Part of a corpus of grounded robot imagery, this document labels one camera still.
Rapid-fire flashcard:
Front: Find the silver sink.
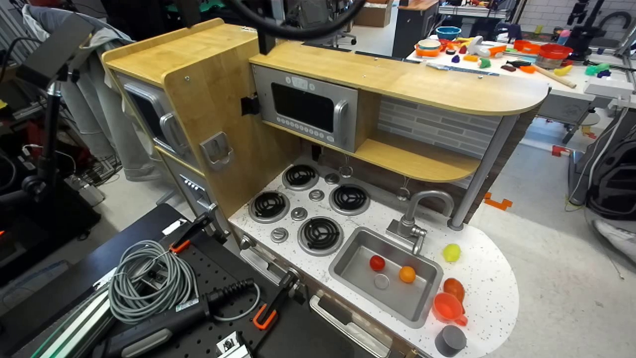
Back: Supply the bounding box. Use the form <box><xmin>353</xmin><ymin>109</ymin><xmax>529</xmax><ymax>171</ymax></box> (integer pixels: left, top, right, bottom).
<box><xmin>328</xmin><ymin>227</ymin><xmax>444</xmax><ymax>329</ymax></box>

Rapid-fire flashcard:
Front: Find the office chair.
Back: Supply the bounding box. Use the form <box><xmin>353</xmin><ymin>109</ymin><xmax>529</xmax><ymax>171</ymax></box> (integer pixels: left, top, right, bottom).
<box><xmin>285</xmin><ymin>0</ymin><xmax>358</xmax><ymax>46</ymax></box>

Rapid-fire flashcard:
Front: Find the silver microwave door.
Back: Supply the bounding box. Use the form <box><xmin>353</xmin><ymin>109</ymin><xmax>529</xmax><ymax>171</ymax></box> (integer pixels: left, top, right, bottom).
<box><xmin>252</xmin><ymin>64</ymin><xmax>359</xmax><ymax>153</ymax></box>

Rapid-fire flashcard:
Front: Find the wooden toy kitchen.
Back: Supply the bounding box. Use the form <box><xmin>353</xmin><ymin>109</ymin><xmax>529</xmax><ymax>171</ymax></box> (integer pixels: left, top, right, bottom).
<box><xmin>102</xmin><ymin>18</ymin><xmax>550</xmax><ymax>358</ymax></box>

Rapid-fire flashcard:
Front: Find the cardboard box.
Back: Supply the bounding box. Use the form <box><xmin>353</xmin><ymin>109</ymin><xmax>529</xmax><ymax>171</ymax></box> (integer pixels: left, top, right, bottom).
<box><xmin>353</xmin><ymin>2</ymin><xmax>394</xmax><ymax>28</ymax></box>

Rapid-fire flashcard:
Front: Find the silver oven door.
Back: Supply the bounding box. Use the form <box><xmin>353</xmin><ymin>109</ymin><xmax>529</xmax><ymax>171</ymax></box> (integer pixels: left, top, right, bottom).
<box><xmin>116</xmin><ymin>75</ymin><xmax>200</xmax><ymax>166</ymax></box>

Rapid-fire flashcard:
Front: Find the black coil burner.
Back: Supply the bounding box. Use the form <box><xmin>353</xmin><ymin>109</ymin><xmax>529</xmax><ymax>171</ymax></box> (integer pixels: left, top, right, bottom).
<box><xmin>282</xmin><ymin>164</ymin><xmax>320</xmax><ymax>192</ymax></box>
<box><xmin>297</xmin><ymin>216</ymin><xmax>345</xmax><ymax>257</ymax></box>
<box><xmin>248</xmin><ymin>190</ymin><xmax>291</xmax><ymax>224</ymax></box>
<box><xmin>328</xmin><ymin>183</ymin><xmax>371</xmax><ymax>216</ymax></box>

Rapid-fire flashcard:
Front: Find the black cabinet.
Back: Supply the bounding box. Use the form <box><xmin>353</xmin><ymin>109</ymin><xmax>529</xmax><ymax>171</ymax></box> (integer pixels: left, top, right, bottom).
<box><xmin>392</xmin><ymin>0</ymin><xmax>441</xmax><ymax>58</ymax></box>

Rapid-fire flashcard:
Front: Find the orange bowl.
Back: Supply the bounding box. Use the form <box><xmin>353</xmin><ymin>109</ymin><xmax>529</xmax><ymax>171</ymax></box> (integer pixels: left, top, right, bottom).
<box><xmin>414</xmin><ymin>38</ymin><xmax>443</xmax><ymax>58</ymax></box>

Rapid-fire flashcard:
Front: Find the black orange clamp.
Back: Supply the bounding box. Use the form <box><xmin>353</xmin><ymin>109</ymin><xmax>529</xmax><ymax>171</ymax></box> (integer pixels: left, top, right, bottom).
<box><xmin>252</xmin><ymin>270</ymin><xmax>300</xmax><ymax>332</ymax></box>
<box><xmin>168</xmin><ymin>213</ymin><xmax>220</xmax><ymax>255</ymax></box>

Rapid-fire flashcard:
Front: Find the heap of toy food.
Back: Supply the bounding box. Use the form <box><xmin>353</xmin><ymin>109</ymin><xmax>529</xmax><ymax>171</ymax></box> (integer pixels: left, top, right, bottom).
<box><xmin>440</xmin><ymin>35</ymin><xmax>537</xmax><ymax>75</ymax></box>

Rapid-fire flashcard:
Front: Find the silver tap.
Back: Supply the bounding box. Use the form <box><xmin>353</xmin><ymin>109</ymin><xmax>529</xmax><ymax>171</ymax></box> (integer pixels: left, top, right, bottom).
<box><xmin>386</xmin><ymin>190</ymin><xmax>456</xmax><ymax>256</ymax></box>

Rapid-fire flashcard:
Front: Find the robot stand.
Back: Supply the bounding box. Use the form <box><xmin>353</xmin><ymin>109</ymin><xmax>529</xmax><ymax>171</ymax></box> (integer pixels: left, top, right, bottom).
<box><xmin>0</xmin><ymin>203</ymin><xmax>359</xmax><ymax>358</ymax></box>

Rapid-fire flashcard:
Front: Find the red bowl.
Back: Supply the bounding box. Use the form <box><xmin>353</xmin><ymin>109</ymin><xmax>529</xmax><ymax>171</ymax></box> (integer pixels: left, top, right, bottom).
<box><xmin>539</xmin><ymin>43</ymin><xmax>573</xmax><ymax>61</ymax></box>

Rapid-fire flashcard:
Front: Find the wooden stick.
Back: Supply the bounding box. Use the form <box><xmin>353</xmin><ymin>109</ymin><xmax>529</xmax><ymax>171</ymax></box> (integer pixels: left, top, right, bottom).
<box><xmin>533</xmin><ymin>64</ymin><xmax>577</xmax><ymax>90</ymax></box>

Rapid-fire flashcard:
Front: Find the black grey hand tool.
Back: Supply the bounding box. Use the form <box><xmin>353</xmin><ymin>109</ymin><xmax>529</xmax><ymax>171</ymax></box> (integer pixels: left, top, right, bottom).
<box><xmin>91</xmin><ymin>278</ymin><xmax>255</xmax><ymax>358</ymax></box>

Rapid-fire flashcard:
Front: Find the white table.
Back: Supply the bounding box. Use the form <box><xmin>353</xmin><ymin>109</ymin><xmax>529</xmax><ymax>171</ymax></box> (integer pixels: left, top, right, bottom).
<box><xmin>406</xmin><ymin>34</ymin><xmax>636</xmax><ymax>146</ymax></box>

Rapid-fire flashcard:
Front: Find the dark orange toy food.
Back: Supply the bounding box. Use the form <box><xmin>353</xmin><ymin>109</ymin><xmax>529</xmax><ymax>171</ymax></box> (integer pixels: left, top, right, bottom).
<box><xmin>443</xmin><ymin>277</ymin><xmax>466</xmax><ymax>304</ymax></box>

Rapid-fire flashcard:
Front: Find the orange plastic cup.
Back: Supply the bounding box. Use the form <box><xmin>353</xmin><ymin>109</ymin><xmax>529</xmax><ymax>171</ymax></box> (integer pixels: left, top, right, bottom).
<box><xmin>432</xmin><ymin>292</ymin><xmax>469</xmax><ymax>327</ymax></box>

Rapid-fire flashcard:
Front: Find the grey plastic cup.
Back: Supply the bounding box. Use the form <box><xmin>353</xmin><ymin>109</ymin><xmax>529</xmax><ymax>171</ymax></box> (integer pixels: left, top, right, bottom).
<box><xmin>435</xmin><ymin>325</ymin><xmax>468</xmax><ymax>358</ymax></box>

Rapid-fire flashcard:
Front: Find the black backpack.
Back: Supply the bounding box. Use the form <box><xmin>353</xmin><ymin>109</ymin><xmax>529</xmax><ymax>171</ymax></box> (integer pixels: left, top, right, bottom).
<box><xmin>585</xmin><ymin>124</ymin><xmax>636</xmax><ymax>220</ymax></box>

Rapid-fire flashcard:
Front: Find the silver microwave door handle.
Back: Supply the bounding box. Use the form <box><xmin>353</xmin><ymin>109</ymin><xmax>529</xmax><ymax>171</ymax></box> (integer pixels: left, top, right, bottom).
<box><xmin>333</xmin><ymin>99</ymin><xmax>350</xmax><ymax>148</ymax></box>

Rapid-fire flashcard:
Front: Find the grey wall holder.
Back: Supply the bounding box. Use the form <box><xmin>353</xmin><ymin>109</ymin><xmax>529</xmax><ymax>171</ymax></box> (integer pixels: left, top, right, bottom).
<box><xmin>199</xmin><ymin>131</ymin><xmax>235</xmax><ymax>171</ymax></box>

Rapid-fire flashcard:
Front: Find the silver oven door handle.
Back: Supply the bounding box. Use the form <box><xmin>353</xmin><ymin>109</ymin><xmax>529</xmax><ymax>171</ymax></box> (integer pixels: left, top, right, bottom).
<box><xmin>159</xmin><ymin>113</ymin><xmax>190</xmax><ymax>155</ymax></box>

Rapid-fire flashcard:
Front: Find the coil of grey cable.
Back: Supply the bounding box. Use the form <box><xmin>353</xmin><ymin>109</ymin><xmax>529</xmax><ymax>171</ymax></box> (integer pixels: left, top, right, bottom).
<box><xmin>108</xmin><ymin>240</ymin><xmax>198</xmax><ymax>325</ymax></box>

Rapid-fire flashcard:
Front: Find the silver front door handle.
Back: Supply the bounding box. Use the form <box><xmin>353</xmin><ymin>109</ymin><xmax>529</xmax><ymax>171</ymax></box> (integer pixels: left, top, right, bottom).
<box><xmin>309</xmin><ymin>294</ymin><xmax>394</xmax><ymax>358</ymax></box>

